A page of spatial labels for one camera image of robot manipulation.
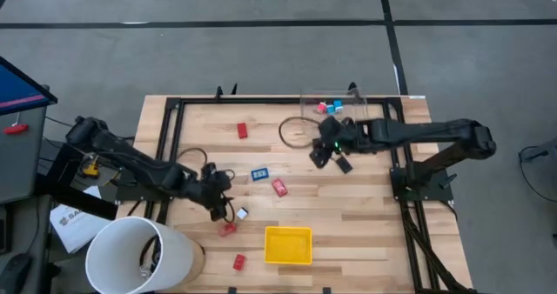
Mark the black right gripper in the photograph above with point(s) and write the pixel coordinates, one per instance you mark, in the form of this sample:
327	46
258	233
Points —
344	135

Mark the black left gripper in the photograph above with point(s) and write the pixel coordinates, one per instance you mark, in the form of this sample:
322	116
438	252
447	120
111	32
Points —
215	185

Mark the red translucent glue bottle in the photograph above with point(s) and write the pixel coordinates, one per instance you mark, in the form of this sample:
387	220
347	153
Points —
227	229

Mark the black rectangular case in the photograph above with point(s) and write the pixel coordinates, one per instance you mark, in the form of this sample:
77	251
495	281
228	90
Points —
344	165

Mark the blue and white correction tape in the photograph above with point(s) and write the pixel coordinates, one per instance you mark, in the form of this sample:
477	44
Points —
330	109
338	106

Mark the blue printed box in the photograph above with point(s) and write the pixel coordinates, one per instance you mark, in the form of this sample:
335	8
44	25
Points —
259	174

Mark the red printed pack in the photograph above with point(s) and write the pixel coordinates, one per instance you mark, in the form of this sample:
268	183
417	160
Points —
279	187

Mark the red rectangular box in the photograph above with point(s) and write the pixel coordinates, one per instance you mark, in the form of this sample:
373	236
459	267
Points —
239	262
242	130

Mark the yellow plastic tray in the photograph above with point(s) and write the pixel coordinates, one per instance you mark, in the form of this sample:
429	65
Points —
288	245

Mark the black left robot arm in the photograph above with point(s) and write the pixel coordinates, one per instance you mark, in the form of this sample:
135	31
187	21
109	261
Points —
139	163

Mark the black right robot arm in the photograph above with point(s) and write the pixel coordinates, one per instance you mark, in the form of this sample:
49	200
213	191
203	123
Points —
435	131

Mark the clear plastic container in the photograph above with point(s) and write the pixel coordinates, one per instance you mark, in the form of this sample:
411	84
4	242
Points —
357	109

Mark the white plastic bucket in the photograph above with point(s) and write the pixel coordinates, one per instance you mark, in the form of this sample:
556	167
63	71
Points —
174	250

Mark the black table clamp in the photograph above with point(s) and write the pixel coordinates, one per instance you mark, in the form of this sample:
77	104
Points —
219	92
352	86
234	88

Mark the yellow tool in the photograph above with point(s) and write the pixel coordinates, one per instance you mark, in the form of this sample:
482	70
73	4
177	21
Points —
90	169

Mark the black stand beam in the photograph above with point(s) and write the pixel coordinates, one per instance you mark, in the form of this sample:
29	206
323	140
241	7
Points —
78	200

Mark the white printed paper document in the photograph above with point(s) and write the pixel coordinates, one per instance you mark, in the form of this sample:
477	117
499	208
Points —
74	229

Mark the grey cabinet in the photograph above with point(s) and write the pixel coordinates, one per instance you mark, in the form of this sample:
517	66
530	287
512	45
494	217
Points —
22	168

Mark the black computer mouse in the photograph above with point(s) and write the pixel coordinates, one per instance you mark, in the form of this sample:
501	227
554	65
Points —
15	272

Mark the monitor with blue screen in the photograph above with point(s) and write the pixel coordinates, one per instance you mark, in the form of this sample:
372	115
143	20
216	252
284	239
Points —
17	89

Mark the black aluminium table frame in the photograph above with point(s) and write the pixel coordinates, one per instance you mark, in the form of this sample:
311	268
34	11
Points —
261	100

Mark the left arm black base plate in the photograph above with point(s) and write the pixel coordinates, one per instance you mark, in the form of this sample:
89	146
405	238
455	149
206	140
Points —
130	194

